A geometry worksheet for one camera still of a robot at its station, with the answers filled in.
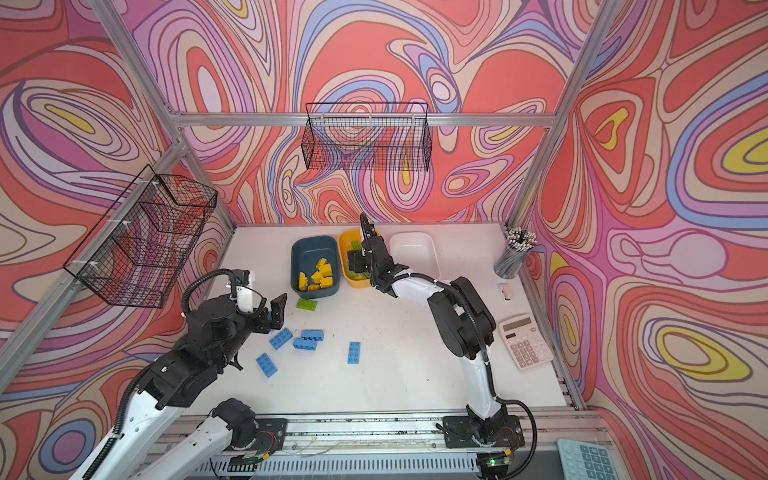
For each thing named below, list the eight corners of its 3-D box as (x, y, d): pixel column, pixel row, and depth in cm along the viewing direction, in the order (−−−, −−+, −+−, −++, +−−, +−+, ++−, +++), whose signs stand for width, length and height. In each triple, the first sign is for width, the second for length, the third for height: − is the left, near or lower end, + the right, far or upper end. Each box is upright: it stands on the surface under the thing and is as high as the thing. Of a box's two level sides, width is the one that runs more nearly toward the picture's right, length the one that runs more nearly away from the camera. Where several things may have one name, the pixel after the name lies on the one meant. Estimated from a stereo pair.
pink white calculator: (517, 370, 86) (522, 366, 83) (497, 324, 96) (500, 318, 93) (552, 364, 87) (558, 359, 85) (528, 318, 97) (532, 313, 94)
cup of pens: (491, 273, 105) (506, 243, 93) (497, 256, 111) (512, 225, 98) (515, 282, 103) (533, 252, 90) (520, 264, 108) (538, 233, 95)
